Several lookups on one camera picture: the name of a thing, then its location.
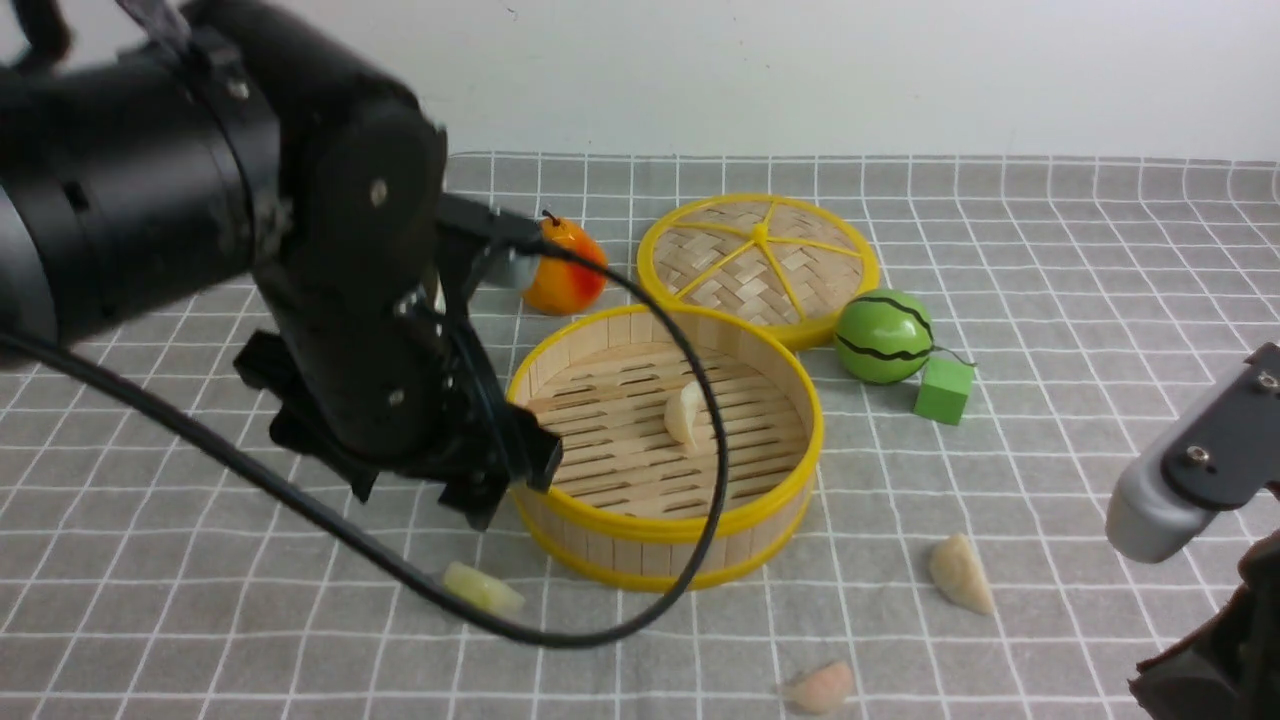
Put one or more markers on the woven bamboo steamer lid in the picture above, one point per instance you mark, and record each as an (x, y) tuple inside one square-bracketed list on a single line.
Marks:
[(781, 264)]

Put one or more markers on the green toy watermelon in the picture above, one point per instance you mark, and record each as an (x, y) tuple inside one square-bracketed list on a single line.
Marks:
[(884, 336)]

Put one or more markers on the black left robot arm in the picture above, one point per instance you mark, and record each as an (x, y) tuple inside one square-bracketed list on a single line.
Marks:
[(252, 143)]

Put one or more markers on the pink dumpling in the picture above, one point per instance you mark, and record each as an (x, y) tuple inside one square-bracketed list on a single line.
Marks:
[(820, 691)]

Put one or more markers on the bamboo steamer tray yellow rim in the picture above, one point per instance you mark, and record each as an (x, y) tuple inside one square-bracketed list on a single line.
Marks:
[(629, 501)]

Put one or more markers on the orange toy pear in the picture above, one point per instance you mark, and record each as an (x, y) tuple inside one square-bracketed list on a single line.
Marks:
[(560, 288)]

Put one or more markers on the green cube block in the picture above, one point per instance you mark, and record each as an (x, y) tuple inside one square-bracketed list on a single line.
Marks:
[(944, 390)]

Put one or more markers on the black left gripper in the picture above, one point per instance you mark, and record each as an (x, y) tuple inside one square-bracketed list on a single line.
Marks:
[(376, 363)]

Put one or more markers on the grey grid tablecloth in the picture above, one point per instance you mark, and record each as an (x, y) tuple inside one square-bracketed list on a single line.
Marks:
[(1097, 297)]

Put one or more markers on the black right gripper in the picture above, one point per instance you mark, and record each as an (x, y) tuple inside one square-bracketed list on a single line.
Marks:
[(1228, 668)]

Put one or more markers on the pale green dumpling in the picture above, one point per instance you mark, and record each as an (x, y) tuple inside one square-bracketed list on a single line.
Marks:
[(481, 590)]

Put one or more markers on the cream white dumpling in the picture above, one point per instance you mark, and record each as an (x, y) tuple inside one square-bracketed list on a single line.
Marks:
[(958, 574)]

